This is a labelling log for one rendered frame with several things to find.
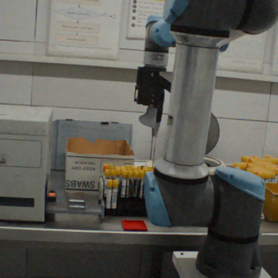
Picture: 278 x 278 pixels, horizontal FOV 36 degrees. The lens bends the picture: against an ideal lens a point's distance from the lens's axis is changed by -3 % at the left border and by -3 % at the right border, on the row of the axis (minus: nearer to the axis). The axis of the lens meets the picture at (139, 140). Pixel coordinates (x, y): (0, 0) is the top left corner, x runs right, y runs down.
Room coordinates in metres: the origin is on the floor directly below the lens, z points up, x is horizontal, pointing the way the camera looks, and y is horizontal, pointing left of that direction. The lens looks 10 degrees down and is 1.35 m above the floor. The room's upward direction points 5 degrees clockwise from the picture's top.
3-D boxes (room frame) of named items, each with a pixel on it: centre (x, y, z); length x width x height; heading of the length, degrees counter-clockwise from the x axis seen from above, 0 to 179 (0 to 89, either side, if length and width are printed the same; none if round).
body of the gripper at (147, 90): (1.33, -0.02, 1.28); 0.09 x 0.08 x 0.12; 100
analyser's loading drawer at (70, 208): (1.21, 0.19, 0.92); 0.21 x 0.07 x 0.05; 99
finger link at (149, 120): (1.31, -0.03, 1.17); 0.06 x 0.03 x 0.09; 100
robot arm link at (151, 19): (1.33, -0.03, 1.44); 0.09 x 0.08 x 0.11; 9
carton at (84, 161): (1.61, 0.15, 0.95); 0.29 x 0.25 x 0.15; 9
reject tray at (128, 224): (1.20, -0.01, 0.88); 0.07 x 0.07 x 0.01; 9
